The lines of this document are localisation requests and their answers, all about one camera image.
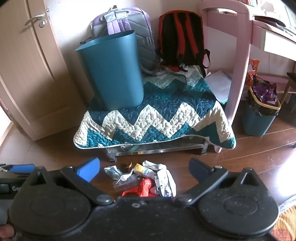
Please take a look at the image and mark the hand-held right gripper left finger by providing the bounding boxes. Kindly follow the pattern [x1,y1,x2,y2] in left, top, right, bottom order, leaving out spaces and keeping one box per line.
[22,158,116,206]

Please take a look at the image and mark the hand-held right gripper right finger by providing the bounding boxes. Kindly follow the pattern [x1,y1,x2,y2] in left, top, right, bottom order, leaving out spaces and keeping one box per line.
[176,158,269,206]

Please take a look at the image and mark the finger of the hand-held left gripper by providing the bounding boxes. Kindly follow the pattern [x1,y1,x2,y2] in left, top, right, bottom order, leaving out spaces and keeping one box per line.
[0,163,37,176]

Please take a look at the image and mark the clear plastic tray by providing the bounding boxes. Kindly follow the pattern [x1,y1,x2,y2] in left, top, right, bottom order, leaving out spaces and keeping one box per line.
[112,175,141,192]

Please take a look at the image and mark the white plastic container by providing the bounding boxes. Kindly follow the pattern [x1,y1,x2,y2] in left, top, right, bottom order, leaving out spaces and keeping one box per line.
[142,160,167,179]

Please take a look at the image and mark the large teal trash bin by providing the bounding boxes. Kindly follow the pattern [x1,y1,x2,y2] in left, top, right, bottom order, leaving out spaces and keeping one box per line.
[75,30,144,109]

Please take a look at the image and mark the small teal trash bin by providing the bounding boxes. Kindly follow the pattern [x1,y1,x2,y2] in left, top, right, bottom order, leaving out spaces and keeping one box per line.
[242,86,282,137]

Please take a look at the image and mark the person's left hand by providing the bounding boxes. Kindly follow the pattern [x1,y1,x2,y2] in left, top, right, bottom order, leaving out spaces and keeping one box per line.
[0,223,15,240]

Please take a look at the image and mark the white crumpled wrapper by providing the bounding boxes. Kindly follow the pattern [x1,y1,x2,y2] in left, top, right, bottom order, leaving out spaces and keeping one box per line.
[104,165,133,182]

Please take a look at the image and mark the white purple-print wrapper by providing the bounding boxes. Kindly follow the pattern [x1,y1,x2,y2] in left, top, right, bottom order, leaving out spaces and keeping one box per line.
[154,169,176,197]

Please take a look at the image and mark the red plastic bag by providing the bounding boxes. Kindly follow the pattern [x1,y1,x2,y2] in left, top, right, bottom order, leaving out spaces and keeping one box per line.
[122,178,160,197]

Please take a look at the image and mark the teal white zigzag quilt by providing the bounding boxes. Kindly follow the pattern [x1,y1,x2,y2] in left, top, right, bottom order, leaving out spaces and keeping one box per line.
[73,65,236,149]

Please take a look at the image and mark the black bin liner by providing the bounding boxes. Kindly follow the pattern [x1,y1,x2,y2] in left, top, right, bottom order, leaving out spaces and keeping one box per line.
[247,89,279,117]

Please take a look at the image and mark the white paper stack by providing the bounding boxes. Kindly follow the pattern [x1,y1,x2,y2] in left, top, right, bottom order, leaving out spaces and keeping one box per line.
[205,71,233,105]

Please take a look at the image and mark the beige wooden door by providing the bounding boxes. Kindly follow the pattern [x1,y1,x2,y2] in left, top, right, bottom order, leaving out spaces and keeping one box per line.
[0,0,93,142]

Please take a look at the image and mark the purple foil wrappers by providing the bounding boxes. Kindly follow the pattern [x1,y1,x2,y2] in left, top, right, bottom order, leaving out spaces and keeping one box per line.
[252,76,279,105]

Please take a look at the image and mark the orange cloth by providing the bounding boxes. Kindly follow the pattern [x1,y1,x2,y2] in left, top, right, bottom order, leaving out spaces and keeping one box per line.
[272,204,296,241]

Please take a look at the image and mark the orange snack bag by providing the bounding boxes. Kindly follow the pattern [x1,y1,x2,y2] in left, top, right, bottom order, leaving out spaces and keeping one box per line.
[245,59,260,92]

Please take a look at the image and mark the wooden chair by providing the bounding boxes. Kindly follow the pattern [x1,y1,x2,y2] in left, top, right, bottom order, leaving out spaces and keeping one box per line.
[281,72,296,105]

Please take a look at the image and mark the pink desk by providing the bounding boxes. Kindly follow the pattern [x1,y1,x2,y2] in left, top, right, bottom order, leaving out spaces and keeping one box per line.
[199,0,296,153]

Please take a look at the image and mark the red black backpack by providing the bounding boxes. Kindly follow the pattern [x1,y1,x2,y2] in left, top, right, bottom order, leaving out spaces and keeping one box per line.
[156,10,211,78]

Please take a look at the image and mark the purple grey backpack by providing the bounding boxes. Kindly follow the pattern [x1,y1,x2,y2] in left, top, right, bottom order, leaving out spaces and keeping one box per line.
[80,7,160,75]

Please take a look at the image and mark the black flat object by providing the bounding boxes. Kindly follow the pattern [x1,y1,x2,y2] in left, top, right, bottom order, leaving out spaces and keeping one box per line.
[254,16,286,29]

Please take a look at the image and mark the silver door handle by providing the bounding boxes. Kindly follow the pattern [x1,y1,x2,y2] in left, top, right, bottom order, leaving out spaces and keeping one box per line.
[25,13,45,26]

